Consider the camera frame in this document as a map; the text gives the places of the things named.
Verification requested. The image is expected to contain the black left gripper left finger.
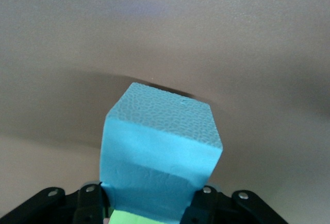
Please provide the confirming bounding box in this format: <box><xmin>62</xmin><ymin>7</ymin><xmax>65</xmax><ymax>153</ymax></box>
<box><xmin>0</xmin><ymin>184</ymin><xmax>114</xmax><ymax>224</ymax></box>

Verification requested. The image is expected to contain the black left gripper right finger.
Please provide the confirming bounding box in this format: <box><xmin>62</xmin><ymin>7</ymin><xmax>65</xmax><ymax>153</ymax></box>
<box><xmin>180</xmin><ymin>185</ymin><xmax>287</xmax><ymax>224</ymax></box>

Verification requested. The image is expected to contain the green foam cube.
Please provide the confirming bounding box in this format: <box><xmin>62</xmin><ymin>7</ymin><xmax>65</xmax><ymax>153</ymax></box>
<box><xmin>109</xmin><ymin>210</ymin><xmax>181</xmax><ymax>224</ymax></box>

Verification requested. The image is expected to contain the teal foam cube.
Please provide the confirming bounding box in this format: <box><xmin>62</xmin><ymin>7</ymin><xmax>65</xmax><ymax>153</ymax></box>
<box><xmin>99</xmin><ymin>81</ymin><xmax>223</xmax><ymax>221</ymax></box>

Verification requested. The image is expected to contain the brown table cover sheet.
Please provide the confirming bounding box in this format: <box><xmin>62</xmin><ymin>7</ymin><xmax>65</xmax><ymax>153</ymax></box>
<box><xmin>0</xmin><ymin>0</ymin><xmax>330</xmax><ymax>224</ymax></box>

